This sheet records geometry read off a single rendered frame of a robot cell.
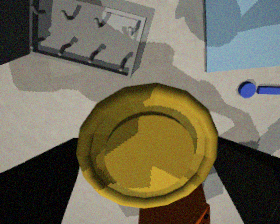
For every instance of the yellow plate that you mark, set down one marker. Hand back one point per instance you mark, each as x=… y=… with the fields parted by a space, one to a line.
x=147 y=145

